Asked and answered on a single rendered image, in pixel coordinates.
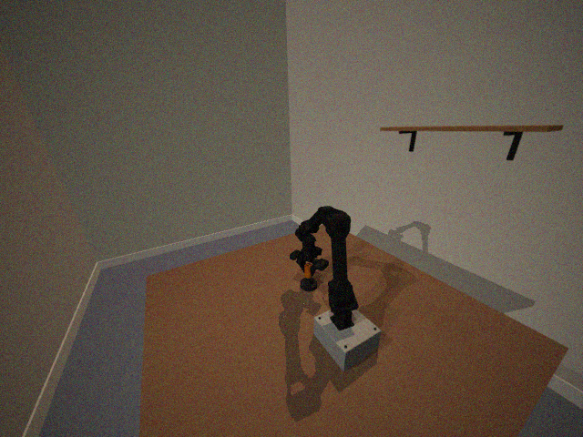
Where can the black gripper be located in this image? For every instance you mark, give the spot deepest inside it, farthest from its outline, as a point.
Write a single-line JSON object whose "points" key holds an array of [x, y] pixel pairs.
{"points": [[308, 255]]}

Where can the orange knob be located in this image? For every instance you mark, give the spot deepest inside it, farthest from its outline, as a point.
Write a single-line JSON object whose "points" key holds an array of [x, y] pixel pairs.
{"points": [[307, 270]]}

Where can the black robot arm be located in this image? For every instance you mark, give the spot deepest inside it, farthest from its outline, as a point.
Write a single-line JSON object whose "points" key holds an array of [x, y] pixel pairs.
{"points": [[341, 296]]}

